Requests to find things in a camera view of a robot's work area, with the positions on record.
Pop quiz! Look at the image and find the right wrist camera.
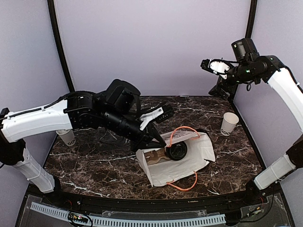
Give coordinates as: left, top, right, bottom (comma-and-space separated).
200, 59, 230, 79

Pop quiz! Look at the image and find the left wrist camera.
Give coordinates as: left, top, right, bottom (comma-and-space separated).
139, 105, 174, 131

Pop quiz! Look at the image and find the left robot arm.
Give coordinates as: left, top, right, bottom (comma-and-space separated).
0, 89, 168, 206

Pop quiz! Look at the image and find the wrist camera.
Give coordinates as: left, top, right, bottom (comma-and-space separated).
139, 105, 174, 131
200, 59, 230, 79

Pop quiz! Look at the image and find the left black frame post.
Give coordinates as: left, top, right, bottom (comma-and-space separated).
47, 0, 75, 92

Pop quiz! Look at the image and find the white paper coffee cup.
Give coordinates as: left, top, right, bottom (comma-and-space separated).
221, 112, 239, 136

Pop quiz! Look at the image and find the single black cup lid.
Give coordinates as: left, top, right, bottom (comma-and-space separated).
165, 141, 187, 161

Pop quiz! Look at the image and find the white paper takeout bag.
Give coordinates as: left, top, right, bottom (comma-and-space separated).
136, 126, 215, 191

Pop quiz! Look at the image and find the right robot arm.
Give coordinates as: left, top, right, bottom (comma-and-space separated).
201, 38, 303, 205

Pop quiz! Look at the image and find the paper cup holding straws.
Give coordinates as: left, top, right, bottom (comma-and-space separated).
56, 130, 76, 147

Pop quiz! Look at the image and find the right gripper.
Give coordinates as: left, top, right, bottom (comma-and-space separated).
209, 61, 259, 100

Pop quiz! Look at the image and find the right black frame post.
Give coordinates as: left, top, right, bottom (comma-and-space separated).
244, 0, 258, 38

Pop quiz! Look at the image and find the brown cardboard cup carrier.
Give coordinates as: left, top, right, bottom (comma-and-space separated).
144, 148, 170, 165

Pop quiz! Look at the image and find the black frame post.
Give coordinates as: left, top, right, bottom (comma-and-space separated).
244, 0, 258, 38
47, 0, 75, 92

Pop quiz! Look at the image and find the white slotted cable duct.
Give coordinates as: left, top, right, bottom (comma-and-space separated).
30, 202, 226, 227

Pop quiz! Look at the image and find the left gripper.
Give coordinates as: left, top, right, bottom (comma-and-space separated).
101, 106, 167, 152

